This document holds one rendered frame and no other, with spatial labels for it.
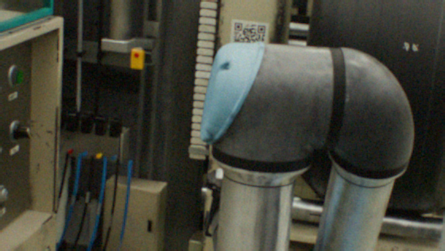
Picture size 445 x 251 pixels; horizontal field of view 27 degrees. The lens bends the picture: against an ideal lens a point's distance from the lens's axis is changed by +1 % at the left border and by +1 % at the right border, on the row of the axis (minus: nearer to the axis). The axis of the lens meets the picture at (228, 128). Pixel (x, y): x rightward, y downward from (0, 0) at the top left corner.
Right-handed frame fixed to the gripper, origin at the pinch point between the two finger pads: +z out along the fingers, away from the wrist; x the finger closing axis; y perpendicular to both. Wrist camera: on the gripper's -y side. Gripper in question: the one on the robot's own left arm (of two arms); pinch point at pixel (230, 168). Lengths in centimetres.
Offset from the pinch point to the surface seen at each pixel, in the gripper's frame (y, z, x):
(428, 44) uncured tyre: -26.3, 6.7, 29.0
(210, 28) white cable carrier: -16.0, 38.3, -5.4
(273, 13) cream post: -22.4, 33.9, 5.8
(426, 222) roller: 9.0, 18.1, 41.9
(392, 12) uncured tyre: -29.9, 10.3, 22.5
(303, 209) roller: 13.1, 23.7, 19.3
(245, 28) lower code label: -18.1, 35.3, 1.1
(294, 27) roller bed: -15, 73, 17
